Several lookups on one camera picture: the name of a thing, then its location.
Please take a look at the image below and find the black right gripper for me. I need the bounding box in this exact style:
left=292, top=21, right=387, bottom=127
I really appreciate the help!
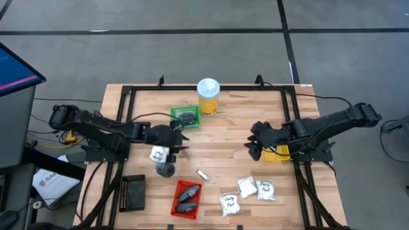
left=244, top=120, right=288, bottom=162

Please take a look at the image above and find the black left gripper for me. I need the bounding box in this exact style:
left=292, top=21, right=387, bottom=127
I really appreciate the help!
left=142, top=119, right=190, bottom=164

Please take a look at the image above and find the gray silicone travel bottle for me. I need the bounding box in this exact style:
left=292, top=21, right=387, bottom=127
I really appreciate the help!
left=178, top=185, right=201, bottom=203
left=176, top=202, right=199, bottom=214

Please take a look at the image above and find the yellow plastic basket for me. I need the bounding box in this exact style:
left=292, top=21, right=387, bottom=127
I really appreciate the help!
left=263, top=144, right=291, bottom=162

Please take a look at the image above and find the green plastic basket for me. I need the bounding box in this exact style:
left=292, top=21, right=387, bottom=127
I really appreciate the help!
left=169, top=105, right=201, bottom=130

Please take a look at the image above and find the yellow wipes canister white lid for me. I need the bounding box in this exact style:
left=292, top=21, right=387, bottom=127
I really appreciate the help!
left=196, top=77, right=221, bottom=117

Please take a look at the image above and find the black plastic basket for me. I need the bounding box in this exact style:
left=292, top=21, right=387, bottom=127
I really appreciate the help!
left=119, top=174, right=146, bottom=213

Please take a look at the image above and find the red plastic basket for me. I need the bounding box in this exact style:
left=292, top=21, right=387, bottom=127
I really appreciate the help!
left=170, top=180, right=203, bottom=220

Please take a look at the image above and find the black cart leg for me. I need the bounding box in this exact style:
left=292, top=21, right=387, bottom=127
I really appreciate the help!
left=21, top=146, right=86, bottom=181

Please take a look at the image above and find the white paper booklet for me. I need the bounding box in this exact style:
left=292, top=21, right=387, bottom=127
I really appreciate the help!
left=31, top=155, right=81, bottom=207

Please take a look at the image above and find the gray stand foot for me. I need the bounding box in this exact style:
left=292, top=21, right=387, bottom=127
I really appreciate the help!
left=380, top=114, right=409, bottom=134

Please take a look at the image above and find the gray monitor cart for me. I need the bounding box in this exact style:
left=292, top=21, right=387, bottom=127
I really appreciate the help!
left=0, top=85, right=36, bottom=169

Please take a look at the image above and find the monitor with blue screen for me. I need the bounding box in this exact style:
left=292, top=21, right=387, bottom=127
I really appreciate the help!
left=0, top=42, right=47, bottom=98

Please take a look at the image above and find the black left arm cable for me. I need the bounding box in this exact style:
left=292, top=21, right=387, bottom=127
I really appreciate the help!
left=127, top=111, right=183, bottom=129

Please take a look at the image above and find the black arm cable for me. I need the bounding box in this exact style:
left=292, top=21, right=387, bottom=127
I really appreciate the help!
left=127, top=111, right=183, bottom=129
left=260, top=73, right=354, bottom=111

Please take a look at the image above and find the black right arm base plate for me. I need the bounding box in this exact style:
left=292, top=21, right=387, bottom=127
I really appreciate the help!
left=287, top=140, right=334, bottom=162

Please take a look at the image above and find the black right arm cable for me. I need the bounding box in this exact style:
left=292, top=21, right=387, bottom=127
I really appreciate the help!
left=260, top=73, right=354, bottom=111

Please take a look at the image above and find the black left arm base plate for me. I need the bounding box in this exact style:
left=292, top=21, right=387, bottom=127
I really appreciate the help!
left=81, top=140, right=132, bottom=163

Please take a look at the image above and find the yellow floor cable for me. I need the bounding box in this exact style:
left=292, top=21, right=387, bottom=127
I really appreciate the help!
left=62, top=130, right=81, bottom=150

